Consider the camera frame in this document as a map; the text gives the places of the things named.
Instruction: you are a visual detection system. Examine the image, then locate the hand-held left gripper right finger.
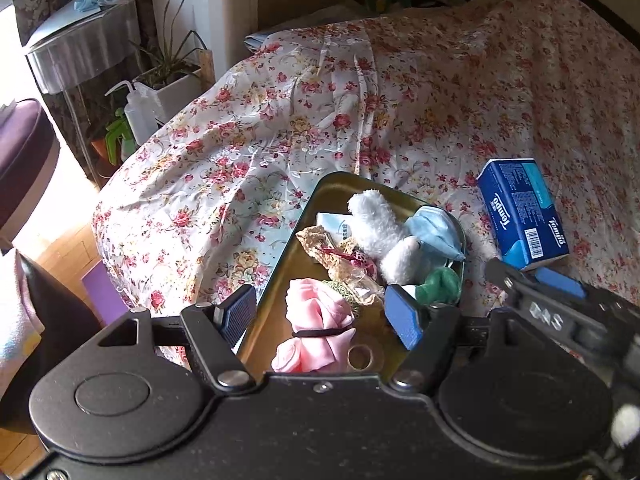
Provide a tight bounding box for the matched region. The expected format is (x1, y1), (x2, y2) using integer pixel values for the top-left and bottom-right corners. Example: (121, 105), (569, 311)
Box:
(384, 284), (523, 393)

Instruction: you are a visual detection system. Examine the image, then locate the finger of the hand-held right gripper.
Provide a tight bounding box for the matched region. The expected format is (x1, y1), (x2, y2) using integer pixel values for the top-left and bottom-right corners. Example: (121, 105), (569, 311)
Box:
(484, 257), (586, 348)
(532, 266), (588, 306)

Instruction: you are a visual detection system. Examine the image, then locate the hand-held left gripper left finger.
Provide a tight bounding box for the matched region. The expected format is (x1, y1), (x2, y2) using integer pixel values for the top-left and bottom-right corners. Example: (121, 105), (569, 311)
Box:
(97, 284), (258, 391)

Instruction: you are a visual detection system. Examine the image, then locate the beige tape roll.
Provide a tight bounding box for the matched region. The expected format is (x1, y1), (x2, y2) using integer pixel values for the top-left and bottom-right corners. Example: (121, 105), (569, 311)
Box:
(346, 344), (386, 372)

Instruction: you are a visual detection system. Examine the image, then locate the green and white plush toy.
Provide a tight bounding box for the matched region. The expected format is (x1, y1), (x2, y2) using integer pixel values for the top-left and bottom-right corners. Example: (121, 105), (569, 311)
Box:
(400, 267), (462, 306)

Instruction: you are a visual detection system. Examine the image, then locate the green scrunchie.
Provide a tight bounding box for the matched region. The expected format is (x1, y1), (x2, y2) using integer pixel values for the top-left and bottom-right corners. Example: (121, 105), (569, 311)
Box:
(322, 280), (358, 318)

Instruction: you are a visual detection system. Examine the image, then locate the pink cloth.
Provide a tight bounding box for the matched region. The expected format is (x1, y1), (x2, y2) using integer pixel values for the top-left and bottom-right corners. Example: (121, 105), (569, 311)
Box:
(271, 278), (357, 373)

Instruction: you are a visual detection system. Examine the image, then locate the blue tissue pack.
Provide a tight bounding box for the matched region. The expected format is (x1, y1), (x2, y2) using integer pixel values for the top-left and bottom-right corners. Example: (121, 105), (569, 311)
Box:
(476, 158), (571, 272)

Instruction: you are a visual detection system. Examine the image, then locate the black hair tie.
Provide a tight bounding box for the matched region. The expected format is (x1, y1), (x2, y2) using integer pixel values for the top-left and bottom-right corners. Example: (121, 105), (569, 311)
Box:
(291, 327), (355, 338)

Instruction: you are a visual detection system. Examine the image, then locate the blue face mask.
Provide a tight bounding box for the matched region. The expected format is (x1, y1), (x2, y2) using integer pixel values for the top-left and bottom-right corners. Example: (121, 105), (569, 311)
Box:
(404, 205), (463, 263)

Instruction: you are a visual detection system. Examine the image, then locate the white fluffy plush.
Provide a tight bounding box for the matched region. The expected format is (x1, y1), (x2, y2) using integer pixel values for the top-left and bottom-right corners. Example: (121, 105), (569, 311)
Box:
(346, 189), (421, 286)

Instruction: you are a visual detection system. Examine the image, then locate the beige lace cloth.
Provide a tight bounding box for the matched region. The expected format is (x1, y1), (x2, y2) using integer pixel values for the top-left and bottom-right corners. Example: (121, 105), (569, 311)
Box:
(296, 225), (386, 306)

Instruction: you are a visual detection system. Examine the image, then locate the white tissue pack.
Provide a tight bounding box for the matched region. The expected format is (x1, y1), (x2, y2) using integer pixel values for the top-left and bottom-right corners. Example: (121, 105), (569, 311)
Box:
(315, 212), (356, 241)

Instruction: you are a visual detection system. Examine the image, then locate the gold metal tray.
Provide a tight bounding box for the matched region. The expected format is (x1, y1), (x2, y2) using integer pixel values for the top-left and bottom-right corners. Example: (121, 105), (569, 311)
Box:
(239, 171), (467, 376)

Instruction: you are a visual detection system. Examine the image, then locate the purple box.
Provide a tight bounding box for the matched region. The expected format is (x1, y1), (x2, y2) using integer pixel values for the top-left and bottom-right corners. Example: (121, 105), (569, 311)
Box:
(81, 262), (133, 328)

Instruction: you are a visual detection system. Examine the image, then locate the person's dark clothing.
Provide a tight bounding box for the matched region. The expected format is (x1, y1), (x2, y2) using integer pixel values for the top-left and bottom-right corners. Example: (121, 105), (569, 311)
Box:
(15, 255), (106, 431)

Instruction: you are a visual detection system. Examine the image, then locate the floral bedspread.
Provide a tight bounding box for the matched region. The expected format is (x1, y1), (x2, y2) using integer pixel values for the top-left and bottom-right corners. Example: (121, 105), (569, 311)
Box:
(91, 0), (640, 341)

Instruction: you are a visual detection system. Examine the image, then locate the terracotta flower pot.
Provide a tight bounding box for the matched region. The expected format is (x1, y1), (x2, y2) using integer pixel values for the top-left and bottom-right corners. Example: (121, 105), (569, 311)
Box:
(90, 137), (126, 171)

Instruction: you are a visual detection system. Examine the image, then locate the white wash bottle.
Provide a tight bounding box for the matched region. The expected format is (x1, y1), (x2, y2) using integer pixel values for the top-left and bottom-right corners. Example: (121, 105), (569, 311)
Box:
(105, 80), (158, 145)

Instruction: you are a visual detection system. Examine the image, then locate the person's light garment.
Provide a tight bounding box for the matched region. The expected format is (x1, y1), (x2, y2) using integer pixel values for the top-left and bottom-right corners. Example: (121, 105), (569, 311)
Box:
(0, 250), (46, 391)

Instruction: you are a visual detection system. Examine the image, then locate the white plant pot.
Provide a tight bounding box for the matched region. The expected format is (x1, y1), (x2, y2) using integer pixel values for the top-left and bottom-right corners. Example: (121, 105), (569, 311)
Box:
(132, 71), (203, 126)

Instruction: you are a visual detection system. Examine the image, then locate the wooden slat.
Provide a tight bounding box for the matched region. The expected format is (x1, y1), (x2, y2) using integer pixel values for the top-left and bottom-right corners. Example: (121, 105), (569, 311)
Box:
(197, 47), (216, 88)

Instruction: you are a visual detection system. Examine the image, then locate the green spiky plant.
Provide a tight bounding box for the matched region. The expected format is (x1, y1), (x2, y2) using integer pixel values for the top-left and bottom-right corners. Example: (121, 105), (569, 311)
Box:
(127, 0), (211, 86)

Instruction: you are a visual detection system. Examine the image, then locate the purple stool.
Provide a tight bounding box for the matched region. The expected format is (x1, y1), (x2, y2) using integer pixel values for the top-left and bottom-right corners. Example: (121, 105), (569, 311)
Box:
(0, 99), (61, 251)

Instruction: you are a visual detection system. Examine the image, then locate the round silver side table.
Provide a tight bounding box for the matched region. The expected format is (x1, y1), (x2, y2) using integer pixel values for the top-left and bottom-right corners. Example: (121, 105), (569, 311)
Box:
(25, 0), (143, 181)

